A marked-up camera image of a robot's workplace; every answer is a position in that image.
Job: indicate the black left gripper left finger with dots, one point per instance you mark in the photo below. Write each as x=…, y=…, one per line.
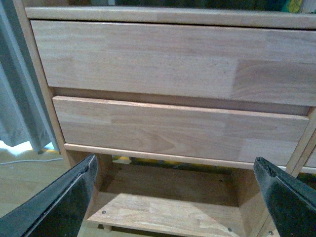
x=59, y=209

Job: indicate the wooden drawer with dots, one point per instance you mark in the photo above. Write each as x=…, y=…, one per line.
x=179, y=131
x=247, y=64

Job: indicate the wooden bookshelf cabinet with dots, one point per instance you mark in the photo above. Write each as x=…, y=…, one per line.
x=303, y=159

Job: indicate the upper wooden drawer front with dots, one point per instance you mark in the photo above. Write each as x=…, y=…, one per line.
x=247, y=64

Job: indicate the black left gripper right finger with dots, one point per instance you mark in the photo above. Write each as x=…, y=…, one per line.
x=290, y=202

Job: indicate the grey curtain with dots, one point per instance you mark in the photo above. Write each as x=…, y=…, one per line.
x=23, y=113

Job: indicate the lower wooden drawer front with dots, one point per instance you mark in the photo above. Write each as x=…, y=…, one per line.
x=179, y=131

